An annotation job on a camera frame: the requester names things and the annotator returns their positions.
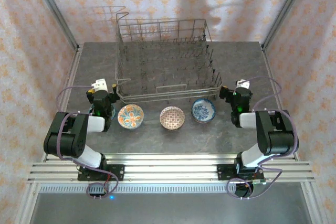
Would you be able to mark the green circuit board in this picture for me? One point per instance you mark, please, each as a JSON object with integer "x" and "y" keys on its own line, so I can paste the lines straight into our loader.
{"x": 258, "y": 181}

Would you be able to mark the aluminium frame post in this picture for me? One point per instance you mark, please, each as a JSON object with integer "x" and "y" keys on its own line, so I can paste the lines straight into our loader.
{"x": 286, "y": 9}
{"x": 55, "y": 9}

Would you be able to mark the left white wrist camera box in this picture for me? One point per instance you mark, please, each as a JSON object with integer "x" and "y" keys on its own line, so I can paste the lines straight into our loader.
{"x": 99, "y": 84}

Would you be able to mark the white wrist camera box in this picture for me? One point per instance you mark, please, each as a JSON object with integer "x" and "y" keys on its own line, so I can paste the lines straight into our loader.
{"x": 243, "y": 83}
{"x": 99, "y": 84}

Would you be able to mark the grey metal panel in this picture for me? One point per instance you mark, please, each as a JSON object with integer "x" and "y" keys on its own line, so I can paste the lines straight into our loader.
{"x": 168, "y": 208}

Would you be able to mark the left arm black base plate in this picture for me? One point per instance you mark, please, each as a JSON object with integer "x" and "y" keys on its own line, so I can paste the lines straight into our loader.
{"x": 118, "y": 171}

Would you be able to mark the orange floral pattern bowl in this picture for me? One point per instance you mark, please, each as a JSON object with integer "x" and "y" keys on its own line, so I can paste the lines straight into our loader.
{"x": 130, "y": 116}

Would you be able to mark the red lattice pattern bowl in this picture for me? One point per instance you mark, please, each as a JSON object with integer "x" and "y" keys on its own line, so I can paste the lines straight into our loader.
{"x": 172, "y": 117}

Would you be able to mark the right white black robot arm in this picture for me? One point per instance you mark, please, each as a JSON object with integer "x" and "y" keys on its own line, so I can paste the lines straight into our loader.
{"x": 275, "y": 140}

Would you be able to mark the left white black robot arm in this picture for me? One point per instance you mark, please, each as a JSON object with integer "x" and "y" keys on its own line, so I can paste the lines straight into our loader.
{"x": 68, "y": 140}

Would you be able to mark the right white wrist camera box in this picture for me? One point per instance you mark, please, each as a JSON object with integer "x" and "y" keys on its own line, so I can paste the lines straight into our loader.
{"x": 243, "y": 83}

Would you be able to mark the green leaf pattern bowl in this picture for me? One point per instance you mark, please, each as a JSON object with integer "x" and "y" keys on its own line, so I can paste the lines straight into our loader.
{"x": 113, "y": 113}

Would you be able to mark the aluminium mounting rail frame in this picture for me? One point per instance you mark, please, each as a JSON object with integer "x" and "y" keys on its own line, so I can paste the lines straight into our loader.
{"x": 170, "y": 169}

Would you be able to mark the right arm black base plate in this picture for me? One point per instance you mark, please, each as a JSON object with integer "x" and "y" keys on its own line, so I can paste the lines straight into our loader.
{"x": 223, "y": 171}

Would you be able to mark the blue white floral bowl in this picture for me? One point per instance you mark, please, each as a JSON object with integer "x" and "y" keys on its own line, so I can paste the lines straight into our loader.
{"x": 203, "y": 111}

